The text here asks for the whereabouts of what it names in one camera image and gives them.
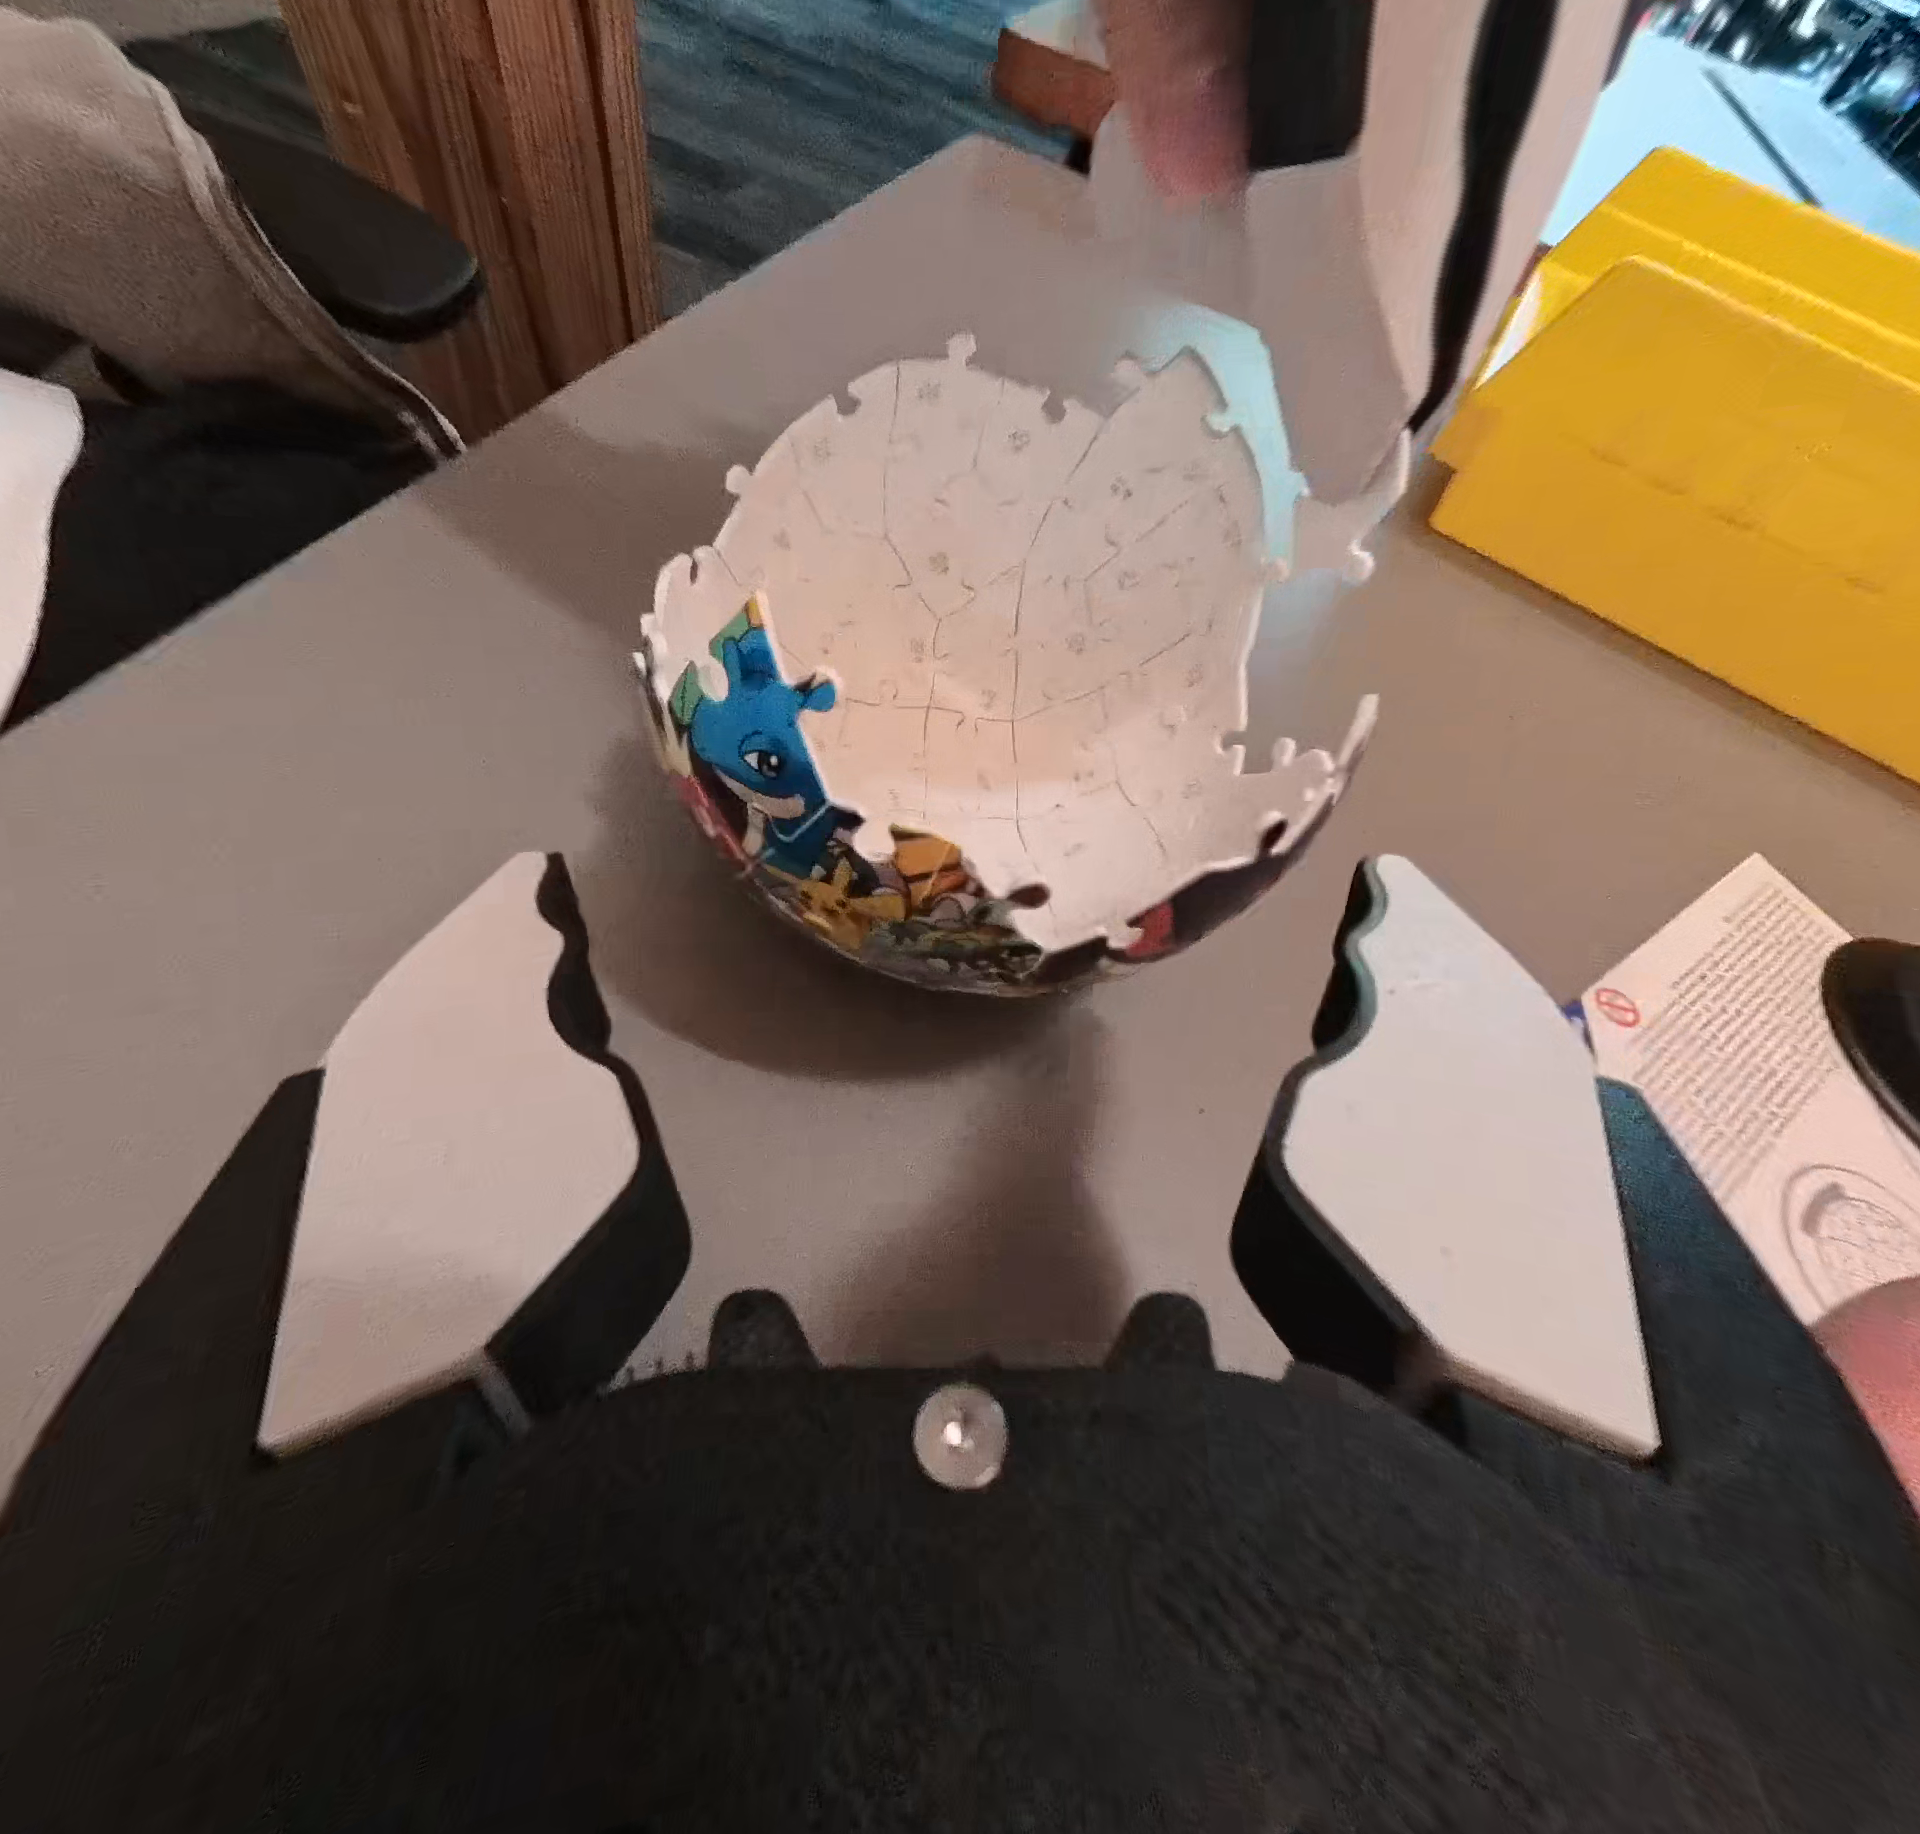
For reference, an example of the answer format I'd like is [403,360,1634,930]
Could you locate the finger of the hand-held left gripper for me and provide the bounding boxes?
[1374,0,1655,437]
[1088,0,1427,517]

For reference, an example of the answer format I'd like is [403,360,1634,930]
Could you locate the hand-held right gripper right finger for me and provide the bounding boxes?
[1229,854,1666,1470]

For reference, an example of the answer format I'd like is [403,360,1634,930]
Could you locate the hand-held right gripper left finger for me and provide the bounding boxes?
[255,852,699,1460]

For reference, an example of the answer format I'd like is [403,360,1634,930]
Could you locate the colourful puzzle ball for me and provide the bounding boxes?
[638,334,1416,1000]

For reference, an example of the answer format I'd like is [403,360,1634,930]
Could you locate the black round ball stand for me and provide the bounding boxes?
[1819,937,1920,1152]

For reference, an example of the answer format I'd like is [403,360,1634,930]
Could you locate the person's left hand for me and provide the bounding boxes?
[1021,0,1256,203]

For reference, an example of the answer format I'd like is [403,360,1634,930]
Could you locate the person's right hand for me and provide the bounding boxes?
[1811,1286,1920,1514]

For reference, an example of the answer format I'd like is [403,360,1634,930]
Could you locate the white instruction leaflet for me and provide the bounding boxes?
[1560,852,1920,1325]

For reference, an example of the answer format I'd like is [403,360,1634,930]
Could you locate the yellow plastic bin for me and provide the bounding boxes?
[1427,146,1920,789]

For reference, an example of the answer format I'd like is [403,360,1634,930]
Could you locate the person's white shirt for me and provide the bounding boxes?
[0,373,82,727]

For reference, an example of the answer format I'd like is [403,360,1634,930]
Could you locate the wooden pillar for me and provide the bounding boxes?
[248,0,664,443]

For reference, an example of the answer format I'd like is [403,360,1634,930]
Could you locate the grey garment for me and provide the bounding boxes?
[0,7,465,457]

